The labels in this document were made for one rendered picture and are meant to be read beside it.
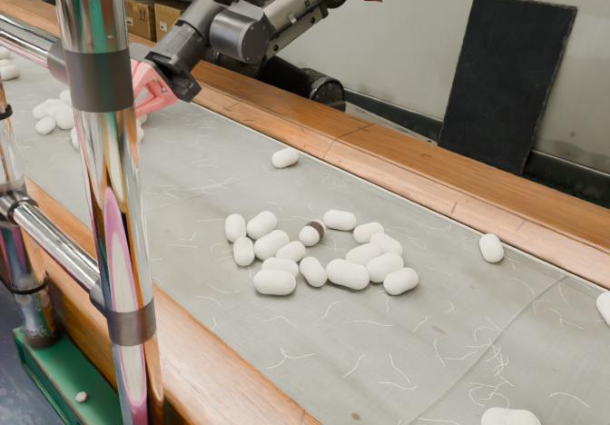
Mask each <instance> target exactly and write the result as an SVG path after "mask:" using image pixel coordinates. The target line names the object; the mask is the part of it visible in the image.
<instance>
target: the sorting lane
mask: <svg viewBox="0 0 610 425"><path fill-rule="evenodd" d="M9 51H10V50H9ZM5 59H7V60H9V61H10V62H11V64H13V65H15V66H17V67H18V68H19V70H20V74H19V75H18V76H17V77H15V78H12V79H8V80H3V84H4V88H5V95H6V99H7V103H8V104H10V105H11V106H12V110H13V114H12V115H11V120H12V124H13V127H14V132H15V139H16V143H17V148H18V152H19V155H20V160H21V164H22V168H23V172H24V174H25V175H27V176H28V177H29V178H30V179H31V180H33V181H34V182H35V183H36V184H38V185H39V186H40V187H41V188H42V189H43V190H45V191H46V192H47V193H48V194H50V195H51V196H52V197H53V198H54V199H56V201H58V202H59V203H60V204H61V205H62V206H63V207H64V208H65V209H67V210H68V211H69V212H70V213H72V214H73V215H74V216H75V217H76V218H78V219H79V220H80V221H81V222H83V223H84V224H85V225H86V226H87V227H88V228H90V229H91V230H92V225H91V219H90V213H89V208H88V202H87V197H86V191H85V185H84V175H83V169H82V164H81V157H80V152H79V150H77V149H75V148H74V146H73V143H72V140H73V138H72V137H71V131H72V129H73V128H69V129H62V128H60V127H59V126H58V125H57V123H56V122H55V128H54V129H53V130H52V131H51V132H50V133H48V134H40V133H38V132H37V131H36V129H35V126H36V124H37V123H38V122H39V121H41V120H40V119H36V118H35V117H34V115H33V110H34V109H35V107H36V106H38V105H39V104H42V103H44V102H45V101H46V100H48V99H60V93H61V92H62V91H65V90H69V86H67V85H66V84H63V83H61V82H59V81H57V80H56V79H55V78H54V77H53V76H52V75H51V74H50V71H49V70H47V69H45V68H43V67H42V66H40V65H38V64H35V63H33V62H31V61H29V60H27V59H25V58H23V57H22V56H20V55H18V54H15V53H14V52H12V51H10V55H9V57H7V58H5ZM54 121H55V120H54ZM141 129H142V130H143V133H144V136H143V139H142V140H141V142H140V143H139V150H140V159H141V168H142V178H143V196H144V205H145V214H146V223H147V232H148V243H149V252H150V261H151V270H152V281H153V282H154V283H155V284H156V285H158V286H159V287H160V288H161V289H162V290H164V291H165V292H166V293H167V294H169V295H170V296H171V297H172V298H173V299H174V300H176V301H177V302H178V303H179V304H180V305H181V306H182V307H183V308H184V309H186V310H187V311H188V312H189V313H191V314H192V315H193V316H194V317H195V318H196V319H198V320H199V321H200V322H201V323H203V324H204V325H205V326H206V327H207V328H209V329H210V330H211V331H212V332H214V333H215V334H216V335H217V336H218V337H219V338H221V339H222V340H223V341H224V342H226V343H227V344H228V345H229V346H230V347H232V348H233V349H234V350H235V351H237V352H238V353H239V354H240V355H241V356H242V357H243V358H244V359H245V360H246V361H248V362H249V363H250V364H251V365H252V366H254V367H255V368H256V369H257V370H258V371H260V372H261V373H262V374H263V375H264V376H266V377H267V378H268V379H269V380H270V381H272V382H273V383H274V384H275V385H277V386H278V387H279V388H280V389H281V390H283V391H284V392H285V393H286V394H287V395H289V396H290V397H291V398H292V399H293V400H295V401H296V402H297V403H298V404H299V405H300V406H301V407H302V408H303V409H305V410H306V411H307V412H308V413H309V414H311V415H312V416H313V417H314V418H315V419H317V420H318V421H319V422H320V423H322V424H323V425H481V420H482V417H483V415H484V413H485V412H486V411H487V410H489V409H491V408H503V409H509V410H528V411H530V412H532V413H533V414H534V415H536V417H537V418H538V419H539V421H540V423H541V425H610V326H609V325H608V323H607V322H606V321H605V319H604V317H603V316H602V314H601V312H600V311H599V310H598V309H597V306H596V301H597V298H598V297H599V296H600V295H601V294H602V293H605V292H610V291H608V290H606V289H604V288H601V287H599V286H597V285H595V284H593V283H591V282H588V281H586V280H584V279H581V278H579V277H577V276H575V275H573V274H571V273H569V272H566V271H563V270H561V269H559V268H557V267H555V266H553V265H551V264H549V263H547V262H543V261H541V260H539V259H537V258H535V257H533V256H531V255H529V254H527V253H524V252H521V251H520V250H518V249H515V248H513V247H511V246H509V245H506V244H504V243H502V242H500V243H501V245H502V248H503V251H504V255H503V257H502V259H501V260H500V261H498V262H489V261H487V260H486V259H485V258H484V256H483V253H482V251H481V249H480V246H479V241H480V239H481V238H482V236H484V235H485V234H483V233H481V232H477V231H475V230H473V229H471V228H468V227H467V226H465V225H463V224H461V223H458V222H455V221H453V220H451V219H449V218H447V217H445V216H443V215H441V214H438V213H436V212H433V211H430V210H429V209H427V208H425V207H423V206H420V205H418V204H416V203H413V202H411V201H409V200H407V199H405V198H403V197H400V196H398V195H396V194H394V193H391V192H389V191H387V190H385V189H382V188H380V187H378V186H377V185H375V184H372V183H369V182H367V181H365V180H362V179H360V178H359V177H357V176H354V175H352V174H350V173H347V172H344V171H342V170H341V169H339V168H337V167H334V166H332V165H330V164H328V163H324V162H323V161H321V160H319V159H316V158H314V157H312V156H310V155H308V154H305V153H303V152H301V151H299V150H296V149H295V150H296V151H297V152H298V155H299V158H298V161H297V162H296V163H294V164H291V165H288V166H285V167H283V168H279V167H276V166H275V165H274V164H273V162H272V156H273V155H274V154H275V153H276V152H278V151H281V150H284V149H287V148H292V147H290V146H288V145H286V144H284V143H281V142H278V141H276V140H274V139H272V138H270V137H268V136H266V135H264V134H262V133H258V132H256V131H254V130H252V129H250V128H248V127H246V126H244V125H242V124H238V123H236V122H234V121H233V120H230V119H228V118H226V117H224V116H222V115H219V114H217V113H215V112H212V111H210V110H208V109H206V108H204V107H201V106H199V105H198V104H195V103H192V102H190V103H187V102H184V101H183V100H180V99H178V100H177V101H176V103H175V104H170V105H168V106H165V107H163V108H160V109H158V110H155V111H152V112H150V113H147V119H146V121H145V122H144V123H143V124H141ZM330 210H336V211H343V212H348V213H352V214H353V215H354V216H355V218H356V225H355V226H354V228H353V229H351V230H348V231H344V230H339V229H332V228H330V227H328V226H327V225H326V224H325V222H324V215H325V213H326V212H328V211H330ZM266 211H267V212H271V213H273V214H274V215H275V217H276V219H277V224H276V227H275V228H274V229H273V230H272V231H271V232H273V231H276V230H280V231H284V232H285V233H287V235H288V236H289V240H290V242H301V241H300V231H301V229H302V228H303V227H304V226H305V225H306V224H307V223H308V222H310V221H312V220H320V221H322V222H323V223H324V224H325V226H326V232H325V234H324V236H323V237H322V238H321V239H320V240H319V241H318V242H317V243H316V244H314V245H312V246H306V245H304V244H303V243H302V242H301V243H302V244H303V245H304V247H305V254H304V256H303V257H302V258H301V259H300V260H298V261H296V263H297V265H298V267H299V272H298V275H297V276H296V278H295V281H296V286H295V288H294V290H293V291H292V292H291V293H289V294H287V295H276V294H264V293H260V292H258V291H257V290H256V288H255V287H254V283H253V280H254V277H255V275H256V274H257V273H258V272H260V271H261V266H262V265H263V263H264V262H265V261H264V260H261V259H259V258H258V257H257V256H256V255H255V253H254V259H253V261H252V263H250V264H249V265H245V266H243V265H239V264H238V263H237V262H236V261H235V259H234V250H233V244H234V242H231V241H230V240H228V238H227V237H226V232H225V222H226V219H227V218H228V217H229V216H230V215H232V214H239V215H240V216H241V217H242V218H243V219H244V221H245V226H246V228H247V225H248V223H249V221H250V220H252V219H254V218H255V217H256V216H257V215H258V214H260V213H262V212H266ZM372 222H377V223H379V224H381V225H382V227H383V229H384V233H385V234H386V235H387V236H389V237H390V238H392V239H394V240H396V241H397V242H399V243H400V244H401V246H402V254H401V256H400V257H401V258H402V260H403V262H404V266H403V268H411V269H413V270H414V271H415V272H416V273H417V275H418V283H417V285H416V286H415V287H414V288H413V289H410V290H408V291H405V292H402V293H401V294H399V295H392V294H389V293H388V292H387V291H386V290H385V287H384V282H372V281H371V280H369V284H368V285H367V286H366V287H365V288H363V289H361V290H354V289H351V288H349V287H347V286H344V285H339V284H336V283H333V282H331V281H330V280H329V278H328V276H327V280H326V282H325V283H324V284H323V285H321V286H320V287H315V286H312V285H310V284H309V282H308V281H307V279H306V278H305V276H304V275H303V274H302V273H301V271H300V263H301V261H302V260H303V259H304V258H306V257H313V258H315V259H317V260H318V262H319V263H320V265H321V267H322V268H323V269H324V270H325V271H326V269H327V266H328V264H329V263H330V262H332V261H333V260H336V259H342V260H344V261H346V256H347V254H348V252H349V251H350V250H352V249H354V248H357V247H359V246H361V245H363V244H365V243H359V242H357V241H356V240H355V238H354V231H355V229H356V228H357V227H358V226H360V225H363V224H368V223H372ZM271 232H269V233H271ZM269 233H267V234H269ZM267 234H266V235H267Z"/></svg>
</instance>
